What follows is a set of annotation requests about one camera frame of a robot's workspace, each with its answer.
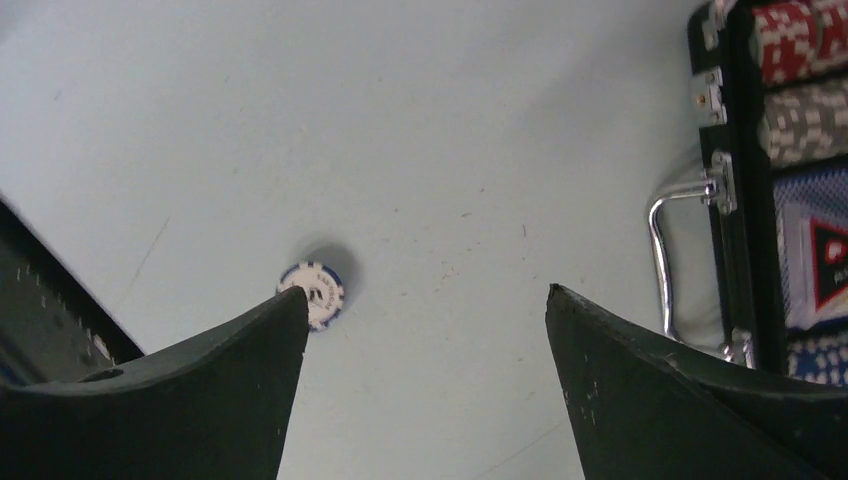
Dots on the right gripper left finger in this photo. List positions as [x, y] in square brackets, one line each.
[214, 406]

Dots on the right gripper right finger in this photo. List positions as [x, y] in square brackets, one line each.
[642, 406]

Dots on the white poker chip front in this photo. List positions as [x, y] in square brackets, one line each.
[324, 290]

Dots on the black poker set case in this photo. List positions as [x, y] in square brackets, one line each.
[736, 183]

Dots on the all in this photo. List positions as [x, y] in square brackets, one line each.
[829, 264]

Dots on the blue playing card deck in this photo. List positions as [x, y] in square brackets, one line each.
[813, 194]

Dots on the grey poker chip stack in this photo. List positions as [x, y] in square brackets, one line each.
[804, 124]

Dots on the red poker chip stack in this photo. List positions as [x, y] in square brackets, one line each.
[798, 40]

